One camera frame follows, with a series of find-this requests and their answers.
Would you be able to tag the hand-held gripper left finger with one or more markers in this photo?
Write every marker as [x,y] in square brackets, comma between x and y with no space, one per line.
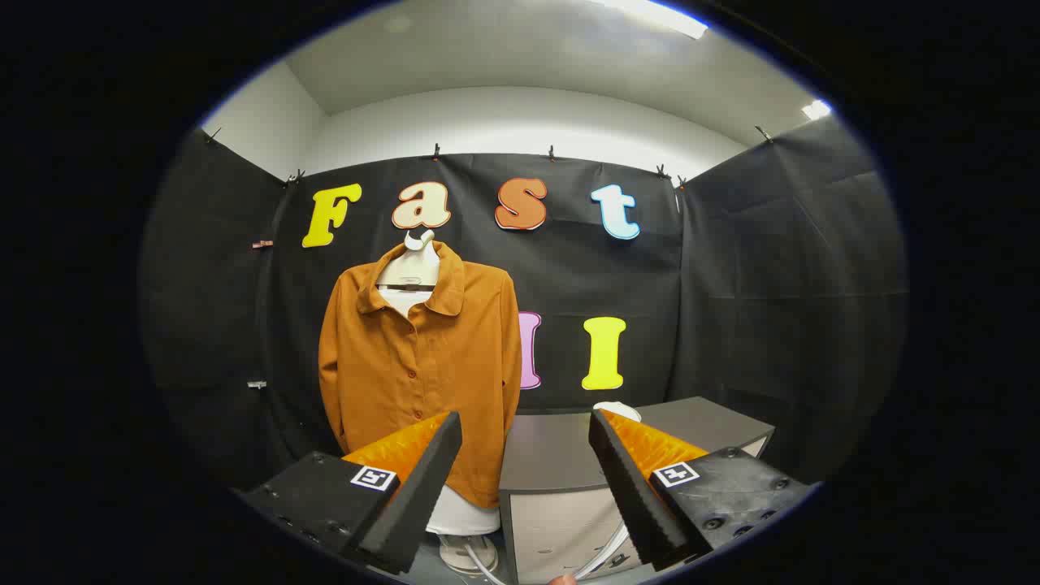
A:
[422,479]

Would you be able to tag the grey drawer cabinet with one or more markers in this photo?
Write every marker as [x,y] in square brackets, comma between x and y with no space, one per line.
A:
[552,455]

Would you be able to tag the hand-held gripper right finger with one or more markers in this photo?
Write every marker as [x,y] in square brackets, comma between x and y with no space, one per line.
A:
[630,487]

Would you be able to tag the long ceiling light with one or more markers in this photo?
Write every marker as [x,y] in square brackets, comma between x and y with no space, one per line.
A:
[658,16]

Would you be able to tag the black backdrop cloth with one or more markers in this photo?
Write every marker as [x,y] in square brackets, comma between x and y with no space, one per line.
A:
[772,284]

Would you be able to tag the white garment steamer head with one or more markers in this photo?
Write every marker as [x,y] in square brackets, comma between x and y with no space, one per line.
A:
[617,409]

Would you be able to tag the orange button shirt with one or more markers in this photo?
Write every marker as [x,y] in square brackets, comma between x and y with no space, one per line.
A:
[406,382]

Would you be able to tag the small ceiling light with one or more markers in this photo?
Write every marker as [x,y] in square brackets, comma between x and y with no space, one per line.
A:
[816,109]

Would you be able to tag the white steamer base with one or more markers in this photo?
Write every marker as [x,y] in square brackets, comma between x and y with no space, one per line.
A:
[463,554]

